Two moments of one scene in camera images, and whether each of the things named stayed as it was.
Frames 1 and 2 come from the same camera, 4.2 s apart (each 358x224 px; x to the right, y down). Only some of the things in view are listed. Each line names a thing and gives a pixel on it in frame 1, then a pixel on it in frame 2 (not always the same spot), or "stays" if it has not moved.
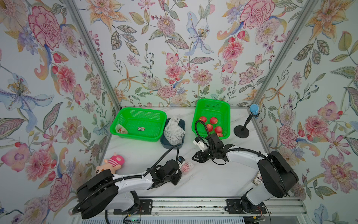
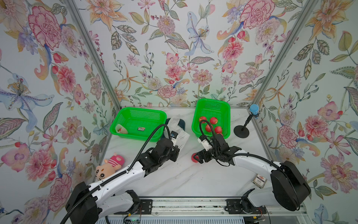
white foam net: [173, 128] stays
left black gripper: [178, 178] -> [175, 150]
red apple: [209, 127] stays
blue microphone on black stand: [240, 130] stays
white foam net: [186, 167] -> [182, 138]
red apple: [203, 119] stays
